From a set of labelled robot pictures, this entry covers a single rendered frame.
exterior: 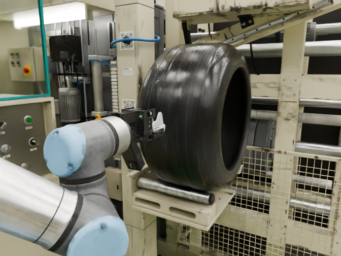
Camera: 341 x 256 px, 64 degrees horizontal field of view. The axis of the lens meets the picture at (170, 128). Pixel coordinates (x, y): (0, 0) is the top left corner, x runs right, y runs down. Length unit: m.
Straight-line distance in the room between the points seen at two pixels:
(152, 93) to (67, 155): 0.49
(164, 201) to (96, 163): 0.63
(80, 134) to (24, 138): 0.81
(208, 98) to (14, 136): 0.83
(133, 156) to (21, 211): 0.35
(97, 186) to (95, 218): 0.13
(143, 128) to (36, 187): 0.33
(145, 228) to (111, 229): 1.01
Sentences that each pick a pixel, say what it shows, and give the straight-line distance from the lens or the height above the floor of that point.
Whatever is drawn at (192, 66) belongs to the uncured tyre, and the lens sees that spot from 0.93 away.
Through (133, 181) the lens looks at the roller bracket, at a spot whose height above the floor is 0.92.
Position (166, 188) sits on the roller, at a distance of 1.14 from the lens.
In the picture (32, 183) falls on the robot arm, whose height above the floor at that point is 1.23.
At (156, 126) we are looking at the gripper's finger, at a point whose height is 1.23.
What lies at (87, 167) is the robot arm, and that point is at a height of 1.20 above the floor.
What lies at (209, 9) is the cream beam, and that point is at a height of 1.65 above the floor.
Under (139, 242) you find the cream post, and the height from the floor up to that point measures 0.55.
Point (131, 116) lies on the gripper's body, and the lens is 0.66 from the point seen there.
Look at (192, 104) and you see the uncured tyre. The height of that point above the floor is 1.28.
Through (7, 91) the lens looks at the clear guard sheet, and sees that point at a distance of 1.25.
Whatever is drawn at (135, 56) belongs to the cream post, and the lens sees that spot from 1.21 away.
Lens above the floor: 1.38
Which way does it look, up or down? 12 degrees down
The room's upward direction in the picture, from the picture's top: straight up
